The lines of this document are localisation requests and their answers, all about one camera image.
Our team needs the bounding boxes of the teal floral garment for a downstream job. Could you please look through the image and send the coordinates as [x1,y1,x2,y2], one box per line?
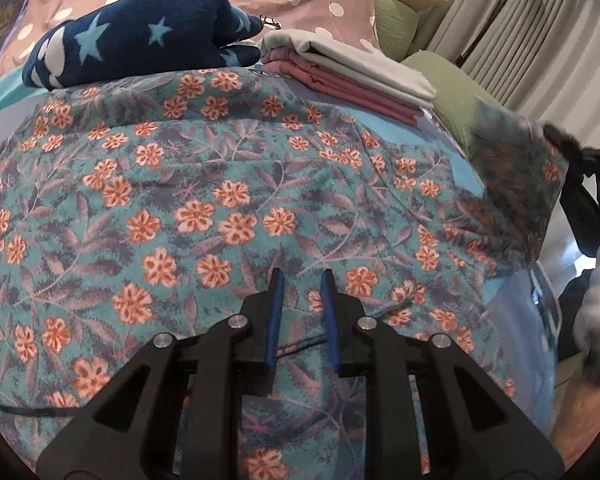
[0,69,571,480]

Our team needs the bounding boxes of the grey pleated curtain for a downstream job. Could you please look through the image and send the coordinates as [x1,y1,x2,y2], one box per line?
[412,0,600,148]

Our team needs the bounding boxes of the green pillow near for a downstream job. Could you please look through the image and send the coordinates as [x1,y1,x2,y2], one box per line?
[401,50,504,157]

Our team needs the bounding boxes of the green pillow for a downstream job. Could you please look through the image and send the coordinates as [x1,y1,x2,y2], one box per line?
[401,50,504,157]
[374,0,419,62]

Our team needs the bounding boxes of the green pillow far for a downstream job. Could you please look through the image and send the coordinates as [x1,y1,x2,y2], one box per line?
[374,0,419,62]

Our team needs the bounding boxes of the folded white garment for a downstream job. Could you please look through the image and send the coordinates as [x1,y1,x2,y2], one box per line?
[261,29,437,110]

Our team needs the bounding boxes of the folded pink garment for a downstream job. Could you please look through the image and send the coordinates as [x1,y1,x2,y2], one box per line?
[262,47,424,126]

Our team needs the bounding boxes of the navy star fleece garment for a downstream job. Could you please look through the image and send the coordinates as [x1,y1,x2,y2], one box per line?
[22,0,264,90]

